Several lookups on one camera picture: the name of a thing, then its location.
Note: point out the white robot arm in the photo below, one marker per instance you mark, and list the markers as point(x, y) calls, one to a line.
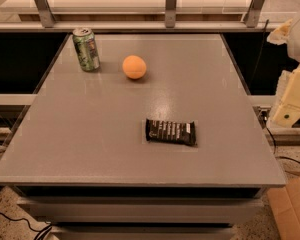
point(293, 42)

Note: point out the orange fruit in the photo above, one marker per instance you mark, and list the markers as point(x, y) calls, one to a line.
point(134, 67)

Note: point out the cardboard box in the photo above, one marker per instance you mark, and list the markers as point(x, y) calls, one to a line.
point(285, 206)

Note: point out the black rxbar chocolate bar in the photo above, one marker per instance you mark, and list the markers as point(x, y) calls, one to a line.
point(171, 132)

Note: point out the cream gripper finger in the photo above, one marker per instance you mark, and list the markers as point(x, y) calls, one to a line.
point(280, 35)
point(285, 111)

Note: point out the metal railing frame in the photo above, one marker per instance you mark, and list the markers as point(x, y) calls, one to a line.
point(139, 15)

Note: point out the green soda can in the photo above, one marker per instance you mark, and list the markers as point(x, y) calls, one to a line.
point(86, 49)

